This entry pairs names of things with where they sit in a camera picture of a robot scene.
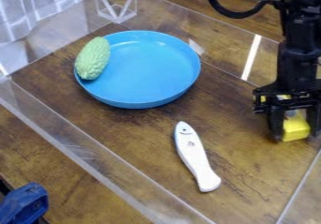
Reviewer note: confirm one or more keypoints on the yellow toy brick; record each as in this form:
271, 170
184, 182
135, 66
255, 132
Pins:
296, 126

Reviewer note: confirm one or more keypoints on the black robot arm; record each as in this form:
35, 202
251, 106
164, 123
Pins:
300, 49

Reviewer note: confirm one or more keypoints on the clear acrylic enclosure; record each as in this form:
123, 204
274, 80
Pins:
107, 161

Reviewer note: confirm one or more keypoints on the white checked curtain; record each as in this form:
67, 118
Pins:
21, 14

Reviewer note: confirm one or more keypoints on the green bumpy toy gourd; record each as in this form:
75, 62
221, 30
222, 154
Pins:
92, 58

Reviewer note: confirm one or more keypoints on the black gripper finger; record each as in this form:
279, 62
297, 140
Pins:
314, 119
275, 122

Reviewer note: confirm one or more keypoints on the blue round tray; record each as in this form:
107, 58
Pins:
151, 70

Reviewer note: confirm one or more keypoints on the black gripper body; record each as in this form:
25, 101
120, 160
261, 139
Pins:
300, 97

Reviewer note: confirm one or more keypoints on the blue clamp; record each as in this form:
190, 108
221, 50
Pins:
24, 205

